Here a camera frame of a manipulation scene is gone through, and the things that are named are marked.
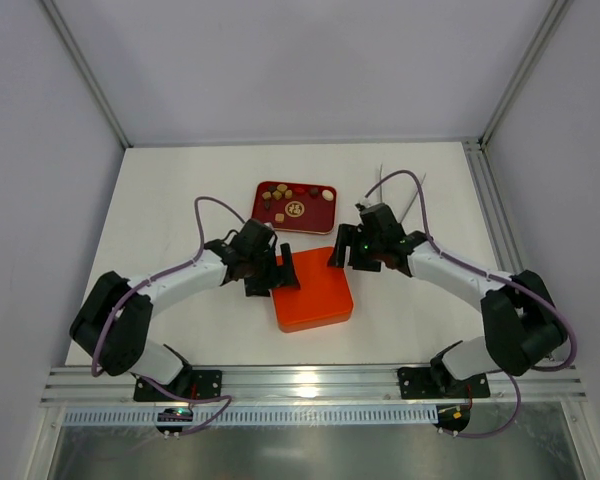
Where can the silver metal tweezers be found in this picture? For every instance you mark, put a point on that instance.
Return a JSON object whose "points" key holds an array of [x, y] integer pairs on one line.
{"points": [[411, 199]]}

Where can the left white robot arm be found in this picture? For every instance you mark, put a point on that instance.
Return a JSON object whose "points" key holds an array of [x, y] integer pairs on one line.
{"points": [[112, 326]]}

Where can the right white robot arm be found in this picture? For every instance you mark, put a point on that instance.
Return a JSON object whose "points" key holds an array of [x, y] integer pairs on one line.
{"points": [[520, 323]]}

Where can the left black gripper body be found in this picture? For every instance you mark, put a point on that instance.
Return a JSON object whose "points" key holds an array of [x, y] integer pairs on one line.
{"points": [[268, 273]]}

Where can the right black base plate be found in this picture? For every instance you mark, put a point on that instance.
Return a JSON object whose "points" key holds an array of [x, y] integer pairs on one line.
{"points": [[419, 383]]}

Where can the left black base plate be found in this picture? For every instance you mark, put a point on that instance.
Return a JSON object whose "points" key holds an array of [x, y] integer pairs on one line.
{"points": [[189, 384]]}

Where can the beige oval chocolate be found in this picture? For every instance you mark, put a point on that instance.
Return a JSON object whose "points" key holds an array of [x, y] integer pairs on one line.
{"points": [[326, 194]]}

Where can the white slotted cable duct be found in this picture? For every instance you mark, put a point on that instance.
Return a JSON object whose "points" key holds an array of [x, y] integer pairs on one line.
{"points": [[252, 415]]}

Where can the dark red metal tray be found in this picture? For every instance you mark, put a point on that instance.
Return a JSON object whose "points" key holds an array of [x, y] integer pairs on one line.
{"points": [[303, 213]]}

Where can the aluminium front rail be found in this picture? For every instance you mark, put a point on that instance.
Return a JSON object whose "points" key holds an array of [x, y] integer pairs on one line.
{"points": [[312, 383]]}

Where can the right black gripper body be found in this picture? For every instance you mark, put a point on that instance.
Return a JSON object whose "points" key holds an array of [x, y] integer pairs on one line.
{"points": [[359, 252]]}

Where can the orange box lid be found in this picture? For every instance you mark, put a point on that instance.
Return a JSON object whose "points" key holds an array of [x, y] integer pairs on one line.
{"points": [[322, 298]]}

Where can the right aluminium frame rail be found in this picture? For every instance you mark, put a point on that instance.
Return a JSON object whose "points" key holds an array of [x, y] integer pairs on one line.
{"points": [[499, 227]]}

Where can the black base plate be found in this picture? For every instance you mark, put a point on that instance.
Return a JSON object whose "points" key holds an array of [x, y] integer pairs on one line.
{"points": [[419, 383], [189, 384]]}

